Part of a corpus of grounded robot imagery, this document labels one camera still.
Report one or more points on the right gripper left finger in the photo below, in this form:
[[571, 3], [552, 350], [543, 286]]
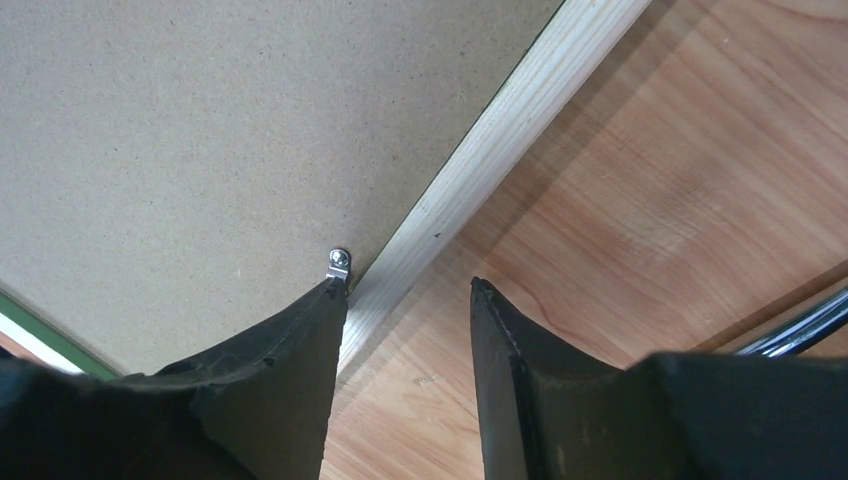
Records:
[[255, 406]]

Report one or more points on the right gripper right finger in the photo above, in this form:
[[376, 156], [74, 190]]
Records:
[[547, 410]]

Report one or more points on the brown frame backing board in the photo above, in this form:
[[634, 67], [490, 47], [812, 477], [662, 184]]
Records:
[[232, 152]]

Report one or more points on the wooden picture frame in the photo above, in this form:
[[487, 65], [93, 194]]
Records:
[[497, 152]]

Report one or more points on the black poker chip case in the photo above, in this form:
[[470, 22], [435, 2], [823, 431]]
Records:
[[801, 327]]

